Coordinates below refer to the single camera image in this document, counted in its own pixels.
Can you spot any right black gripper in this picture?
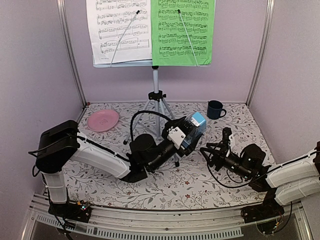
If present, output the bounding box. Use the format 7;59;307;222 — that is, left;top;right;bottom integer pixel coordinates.
200;143;252;180

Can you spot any blue metronome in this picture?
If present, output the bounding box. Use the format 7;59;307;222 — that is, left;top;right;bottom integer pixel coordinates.
180;112;207;149

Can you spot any light blue music stand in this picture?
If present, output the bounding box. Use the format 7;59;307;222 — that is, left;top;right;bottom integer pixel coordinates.
92;0;216;168

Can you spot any green paper sheet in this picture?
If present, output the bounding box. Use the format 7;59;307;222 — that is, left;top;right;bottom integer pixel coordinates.
150;0;216;67

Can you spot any white sheet music page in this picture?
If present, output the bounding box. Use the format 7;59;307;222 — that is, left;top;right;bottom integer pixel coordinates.
86;0;152;65

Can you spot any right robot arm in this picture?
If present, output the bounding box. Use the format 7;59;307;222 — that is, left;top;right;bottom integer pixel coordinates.
200;141;320;218

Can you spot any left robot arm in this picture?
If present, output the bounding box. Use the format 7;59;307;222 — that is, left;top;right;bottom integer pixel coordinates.
28;117;206;217

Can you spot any dark blue mug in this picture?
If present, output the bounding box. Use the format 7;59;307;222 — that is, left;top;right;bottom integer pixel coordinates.
206;100;227;120

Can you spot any pink plate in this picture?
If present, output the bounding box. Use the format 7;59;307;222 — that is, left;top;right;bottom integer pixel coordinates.
87;109;119;133

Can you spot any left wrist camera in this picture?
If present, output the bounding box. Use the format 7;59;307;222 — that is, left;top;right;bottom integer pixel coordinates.
161;117;186;146

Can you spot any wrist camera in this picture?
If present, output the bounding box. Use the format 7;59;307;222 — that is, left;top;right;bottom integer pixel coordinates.
222;127;236;157
161;117;186;146

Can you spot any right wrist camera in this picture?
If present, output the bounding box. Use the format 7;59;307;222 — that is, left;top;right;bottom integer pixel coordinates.
222;127;236;157

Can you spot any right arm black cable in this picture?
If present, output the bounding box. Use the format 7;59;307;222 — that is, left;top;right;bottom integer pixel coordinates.
199;147;276;189

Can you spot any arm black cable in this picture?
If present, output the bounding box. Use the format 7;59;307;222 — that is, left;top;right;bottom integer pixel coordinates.
129;110;173;145
199;147;276;189

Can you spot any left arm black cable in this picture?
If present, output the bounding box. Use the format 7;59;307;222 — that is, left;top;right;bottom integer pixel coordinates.
129;110;173;145

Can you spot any front aluminium rail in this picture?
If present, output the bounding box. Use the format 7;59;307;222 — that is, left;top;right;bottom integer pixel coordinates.
21;194;315;240

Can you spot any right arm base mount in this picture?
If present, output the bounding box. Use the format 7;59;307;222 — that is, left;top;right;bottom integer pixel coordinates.
240;200;285;236

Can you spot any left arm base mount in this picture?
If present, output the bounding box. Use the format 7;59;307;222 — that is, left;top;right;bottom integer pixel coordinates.
48;200;92;223

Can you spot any right aluminium frame post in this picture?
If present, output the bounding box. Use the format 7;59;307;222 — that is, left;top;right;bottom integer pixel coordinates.
245;0;275;108

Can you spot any aluminium frame post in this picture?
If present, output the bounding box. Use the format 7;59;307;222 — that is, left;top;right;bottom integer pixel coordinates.
245;0;275;108
56;0;87;109

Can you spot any left aluminium frame post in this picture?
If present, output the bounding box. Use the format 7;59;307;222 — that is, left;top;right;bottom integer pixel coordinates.
56;0;87;109

